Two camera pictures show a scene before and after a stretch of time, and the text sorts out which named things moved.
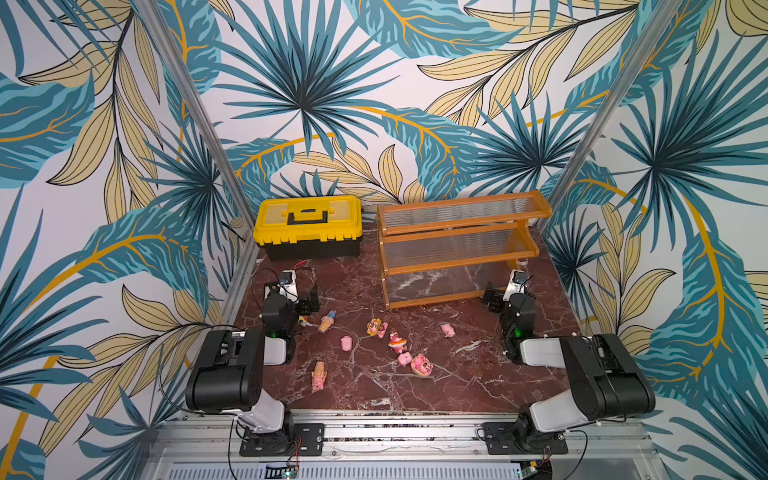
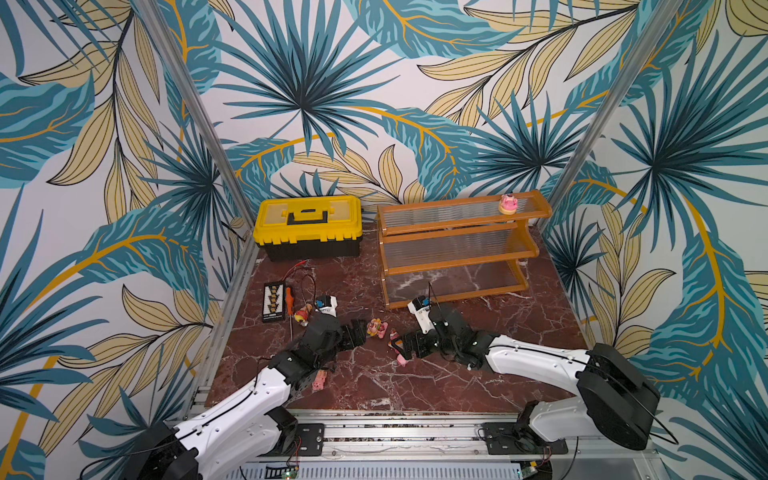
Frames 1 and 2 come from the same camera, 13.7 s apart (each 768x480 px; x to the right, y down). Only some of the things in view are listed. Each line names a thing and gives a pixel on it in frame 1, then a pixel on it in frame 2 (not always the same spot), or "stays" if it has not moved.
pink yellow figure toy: (377, 327) stays
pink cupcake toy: (421, 365) -> (508, 204)
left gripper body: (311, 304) -> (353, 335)
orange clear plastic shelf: (455, 249) stays
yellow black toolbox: (309, 227) stays
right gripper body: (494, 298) -> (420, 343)
